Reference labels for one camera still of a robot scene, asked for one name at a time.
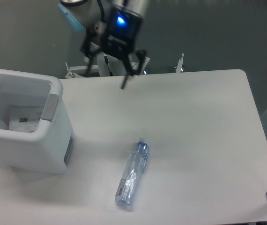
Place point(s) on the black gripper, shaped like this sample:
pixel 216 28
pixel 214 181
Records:
pixel 118 41

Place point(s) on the crushed clear plastic bottle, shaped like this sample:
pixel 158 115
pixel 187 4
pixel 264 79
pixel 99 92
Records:
pixel 132 173

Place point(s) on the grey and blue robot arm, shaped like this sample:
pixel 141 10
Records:
pixel 79 14

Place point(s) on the white trash can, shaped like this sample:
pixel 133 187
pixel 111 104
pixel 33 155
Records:
pixel 48 149

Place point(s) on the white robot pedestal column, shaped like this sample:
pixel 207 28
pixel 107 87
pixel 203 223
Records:
pixel 107 64

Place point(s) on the white pedestal base frame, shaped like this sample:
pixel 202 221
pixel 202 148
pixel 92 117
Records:
pixel 80 71

